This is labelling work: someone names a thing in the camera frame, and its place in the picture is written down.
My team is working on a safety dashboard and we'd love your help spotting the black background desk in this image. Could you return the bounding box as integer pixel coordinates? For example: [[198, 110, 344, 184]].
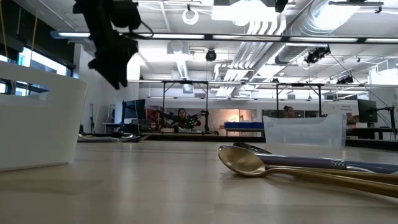
[[346, 126, 398, 141]]

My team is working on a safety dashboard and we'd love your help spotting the blue storage box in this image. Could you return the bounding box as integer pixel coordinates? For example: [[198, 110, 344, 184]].
[[223, 121, 265, 131]]

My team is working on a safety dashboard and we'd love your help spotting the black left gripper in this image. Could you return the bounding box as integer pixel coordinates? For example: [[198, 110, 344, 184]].
[[88, 29, 140, 90]]

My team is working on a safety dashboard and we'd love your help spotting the black background rig frame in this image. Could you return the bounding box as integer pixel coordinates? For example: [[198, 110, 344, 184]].
[[160, 80, 210, 134], [275, 82, 324, 118]]

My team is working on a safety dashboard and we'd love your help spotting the black aluminium table frame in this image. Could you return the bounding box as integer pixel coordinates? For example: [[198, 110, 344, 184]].
[[79, 133, 398, 152]]

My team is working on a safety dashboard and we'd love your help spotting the yellow hanging strap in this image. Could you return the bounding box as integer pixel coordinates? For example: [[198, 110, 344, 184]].
[[30, 9, 40, 60], [0, 0, 9, 60]]

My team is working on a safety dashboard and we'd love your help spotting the clear plastic bin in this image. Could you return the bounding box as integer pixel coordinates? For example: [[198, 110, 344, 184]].
[[262, 113, 348, 149]]

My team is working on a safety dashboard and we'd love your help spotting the overhead light bar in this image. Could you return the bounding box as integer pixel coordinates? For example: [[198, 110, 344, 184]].
[[49, 30, 398, 44]]

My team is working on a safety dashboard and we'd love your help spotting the window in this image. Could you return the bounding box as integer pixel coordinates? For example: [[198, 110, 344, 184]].
[[0, 46, 74, 96]]

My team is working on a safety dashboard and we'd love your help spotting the person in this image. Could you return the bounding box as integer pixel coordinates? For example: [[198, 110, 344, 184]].
[[172, 108, 200, 132], [282, 105, 295, 119]]

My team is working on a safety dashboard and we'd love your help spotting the black spoon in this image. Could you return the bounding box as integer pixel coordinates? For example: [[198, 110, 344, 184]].
[[232, 142, 273, 155]]

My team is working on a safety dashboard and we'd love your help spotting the white cable coil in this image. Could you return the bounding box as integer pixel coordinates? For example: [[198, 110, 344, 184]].
[[182, 8, 200, 26]]

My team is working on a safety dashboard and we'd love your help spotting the white plastic bin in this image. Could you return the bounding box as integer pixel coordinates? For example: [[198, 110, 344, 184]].
[[0, 60, 88, 172]]

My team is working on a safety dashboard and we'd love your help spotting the gold spoon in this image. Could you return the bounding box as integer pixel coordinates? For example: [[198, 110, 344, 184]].
[[266, 164, 398, 186], [217, 145, 398, 199]]

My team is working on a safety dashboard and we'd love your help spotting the black computer monitor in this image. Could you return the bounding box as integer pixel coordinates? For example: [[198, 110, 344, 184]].
[[121, 98, 146, 121], [357, 98, 397, 141]]

